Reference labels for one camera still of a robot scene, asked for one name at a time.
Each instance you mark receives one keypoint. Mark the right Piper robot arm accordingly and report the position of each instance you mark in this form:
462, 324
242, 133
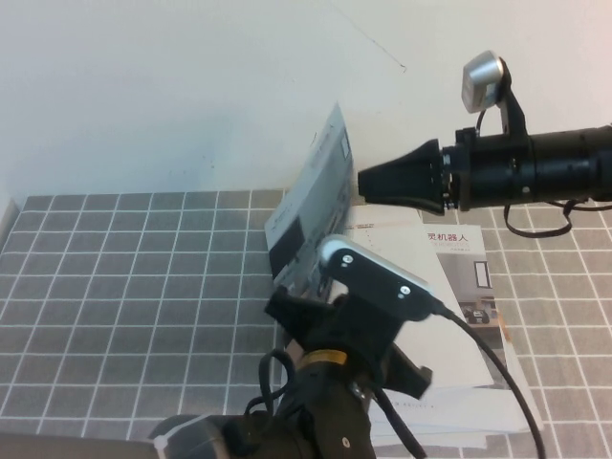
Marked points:
574, 162

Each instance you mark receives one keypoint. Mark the checked tablecloth with white grid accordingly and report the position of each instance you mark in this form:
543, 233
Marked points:
119, 287

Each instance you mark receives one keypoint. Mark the large white brochure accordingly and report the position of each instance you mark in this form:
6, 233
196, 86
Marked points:
526, 411

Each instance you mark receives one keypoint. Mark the yellow tape band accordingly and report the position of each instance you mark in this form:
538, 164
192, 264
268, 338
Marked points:
327, 357

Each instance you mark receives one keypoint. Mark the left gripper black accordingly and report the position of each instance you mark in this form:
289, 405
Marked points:
330, 411

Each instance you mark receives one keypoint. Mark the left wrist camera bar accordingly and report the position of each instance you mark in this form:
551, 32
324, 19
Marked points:
373, 277

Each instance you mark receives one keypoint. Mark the AgileX brochure with robot cover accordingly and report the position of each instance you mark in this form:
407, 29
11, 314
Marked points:
315, 205
468, 287

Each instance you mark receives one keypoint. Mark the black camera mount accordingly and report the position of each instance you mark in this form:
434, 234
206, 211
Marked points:
514, 115
373, 330

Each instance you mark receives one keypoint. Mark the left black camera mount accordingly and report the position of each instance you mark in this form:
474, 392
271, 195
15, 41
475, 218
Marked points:
373, 330

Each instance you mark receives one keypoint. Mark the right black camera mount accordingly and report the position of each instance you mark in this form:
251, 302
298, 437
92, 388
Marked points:
514, 115

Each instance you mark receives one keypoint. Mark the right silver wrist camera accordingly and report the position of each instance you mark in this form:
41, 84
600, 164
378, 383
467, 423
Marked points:
478, 79

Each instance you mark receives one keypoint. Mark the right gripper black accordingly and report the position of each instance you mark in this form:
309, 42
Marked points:
492, 172

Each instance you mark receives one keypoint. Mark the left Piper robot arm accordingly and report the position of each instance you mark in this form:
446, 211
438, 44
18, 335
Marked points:
201, 440

